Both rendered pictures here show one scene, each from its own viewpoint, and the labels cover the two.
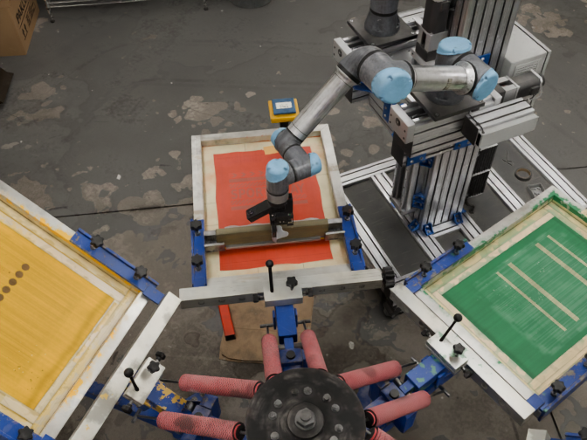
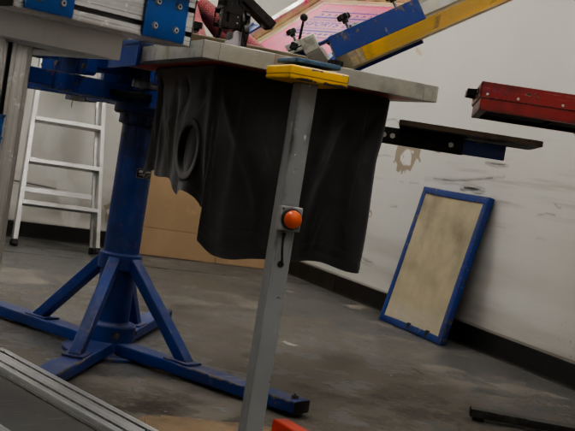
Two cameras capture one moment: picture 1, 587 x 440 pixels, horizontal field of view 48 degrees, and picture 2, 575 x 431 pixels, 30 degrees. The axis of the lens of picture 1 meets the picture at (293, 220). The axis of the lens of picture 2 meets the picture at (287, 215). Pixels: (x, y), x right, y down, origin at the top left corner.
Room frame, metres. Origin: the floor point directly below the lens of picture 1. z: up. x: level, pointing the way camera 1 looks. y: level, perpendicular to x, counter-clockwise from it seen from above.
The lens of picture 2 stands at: (4.39, -0.62, 0.77)
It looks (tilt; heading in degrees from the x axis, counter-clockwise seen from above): 3 degrees down; 162
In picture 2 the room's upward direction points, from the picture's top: 9 degrees clockwise
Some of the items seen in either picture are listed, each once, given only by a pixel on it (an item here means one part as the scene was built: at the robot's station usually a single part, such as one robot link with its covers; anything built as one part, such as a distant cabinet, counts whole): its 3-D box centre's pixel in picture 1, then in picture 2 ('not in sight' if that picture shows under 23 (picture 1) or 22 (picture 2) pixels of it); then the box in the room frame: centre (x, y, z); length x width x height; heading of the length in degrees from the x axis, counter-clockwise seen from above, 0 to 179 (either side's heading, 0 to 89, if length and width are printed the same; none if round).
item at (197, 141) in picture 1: (269, 200); (260, 73); (1.72, 0.09, 0.97); 0.79 x 0.58 x 0.04; 6
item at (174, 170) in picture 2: not in sight; (188, 135); (1.80, -0.08, 0.79); 0.46 x 0.09 x 0.33; 6
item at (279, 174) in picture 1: (278, 176); not in sight; (1.52, 0.05, 1.31); 0.09 x 0.08 x 0.11; 118
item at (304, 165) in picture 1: (301, 163); not in sight; (1.58, -0.03, 1.30); 0.11 x 0.11 x 0.08; 28
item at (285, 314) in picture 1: (285, 316); not in sight; (1.16, 0.03, 1.02); 0.17 x 0.06 x 0.05; 6
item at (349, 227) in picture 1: (350, 240); (131, 55); (1.52, -0.21, 0.97); 0.30 x 0.05 x 0.07; 6
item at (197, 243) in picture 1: (198, 255); not in sight; (1.45, 0.34, 0.97); 0.30 x 0.05 x 0.07; 6
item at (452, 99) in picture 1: (446, 82); not in sight; (2.01, -0.59, 1.31); 0.15 x 0.15 x 0.10
